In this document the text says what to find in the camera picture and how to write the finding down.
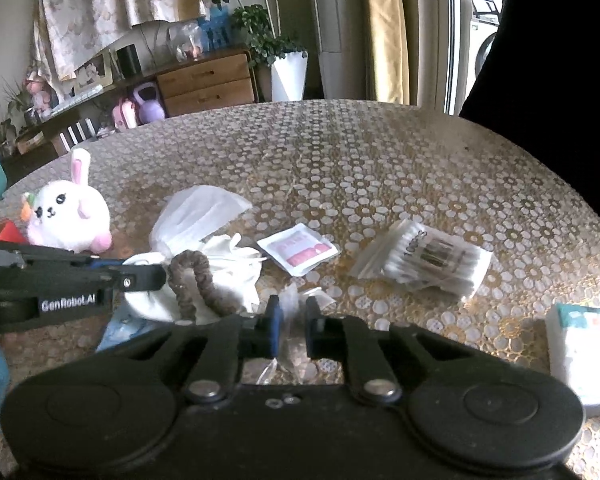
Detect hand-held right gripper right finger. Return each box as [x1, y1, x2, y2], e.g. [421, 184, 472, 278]
[304, 296, 461, 406]

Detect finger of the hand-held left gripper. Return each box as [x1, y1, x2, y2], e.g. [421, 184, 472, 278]
[72, 254, 128, 269]
[105, 263, 168, 295]

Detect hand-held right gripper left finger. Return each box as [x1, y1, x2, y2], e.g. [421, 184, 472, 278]
[130, 295, 282, 406]

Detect clear plastic packet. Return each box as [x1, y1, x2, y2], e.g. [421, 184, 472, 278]
[257, 282, 338, 386]

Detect white cloth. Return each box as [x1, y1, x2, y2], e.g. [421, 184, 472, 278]
[122, 252, 181, 323]

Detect brown scrunchie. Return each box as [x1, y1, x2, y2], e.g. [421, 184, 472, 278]
[167, 250, 251, 321]

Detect white gloves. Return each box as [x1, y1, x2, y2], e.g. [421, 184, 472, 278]
[200, 232, 268, 311]

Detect red box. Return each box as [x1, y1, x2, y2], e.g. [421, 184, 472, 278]
[0, 220, 31, 246]

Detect white face mask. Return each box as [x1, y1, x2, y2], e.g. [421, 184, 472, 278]
[150, 185, 253, 253]

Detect blue printed packet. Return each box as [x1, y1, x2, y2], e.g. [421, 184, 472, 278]
[96, 310, 173, 353]

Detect white plush bunny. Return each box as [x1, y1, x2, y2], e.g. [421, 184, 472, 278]
[22, 147, 113, 253]

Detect pink and white sachet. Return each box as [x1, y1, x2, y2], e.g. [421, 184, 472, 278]
[256, 224, 341, 277]

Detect cotton swab pack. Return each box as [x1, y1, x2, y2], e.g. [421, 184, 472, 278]
[349, 219, 493, 303]

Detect row of white books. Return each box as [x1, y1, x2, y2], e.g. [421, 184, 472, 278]
[55, 117, 98, 148]

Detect small cardboard box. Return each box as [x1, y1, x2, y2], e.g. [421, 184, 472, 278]
[15, 130, 46, 153]

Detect purple kettlebell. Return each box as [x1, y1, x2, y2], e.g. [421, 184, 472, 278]
[131, 82, 166, 126]

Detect white toy keyboard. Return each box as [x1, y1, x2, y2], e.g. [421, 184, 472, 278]
[47, 84, 105, 113]

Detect small green plant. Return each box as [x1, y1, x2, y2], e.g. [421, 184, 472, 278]
[2, 80, 36, 128]

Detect pink doll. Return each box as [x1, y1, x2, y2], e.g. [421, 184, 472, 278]
[25, 72, 56, 116]

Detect black cylinder speaker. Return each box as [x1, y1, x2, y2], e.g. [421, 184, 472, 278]
[116, 45, 142, 78]

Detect wooden sideboard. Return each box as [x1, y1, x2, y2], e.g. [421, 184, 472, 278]
[10, 47, 258, 161]

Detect clear plastic bag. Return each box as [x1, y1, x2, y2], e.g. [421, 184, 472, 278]
[167, 20, 203, 63]

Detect hanging patterned cloth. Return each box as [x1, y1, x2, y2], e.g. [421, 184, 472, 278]
[32, 0, 206, 81]

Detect green potted plant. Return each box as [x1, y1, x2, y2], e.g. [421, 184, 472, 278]
[200, 0, 308, 68]

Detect white tissue pack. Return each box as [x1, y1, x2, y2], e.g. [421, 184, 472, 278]
[545, 302, 600, 417]

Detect yellow curtain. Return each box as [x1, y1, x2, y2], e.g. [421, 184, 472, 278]
[365, 0, 411, 106]

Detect white tower air conditioner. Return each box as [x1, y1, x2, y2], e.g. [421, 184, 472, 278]
[310, 0, 376, 101]

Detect white washing machine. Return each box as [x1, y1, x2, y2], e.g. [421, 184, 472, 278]
[460, 0, 503, 81]

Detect person's dark clothing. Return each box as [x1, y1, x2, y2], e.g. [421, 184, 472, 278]
[460, 0, 600, 241]

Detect picture frame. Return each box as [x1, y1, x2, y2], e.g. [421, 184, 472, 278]
[72, 52, 113, 92]

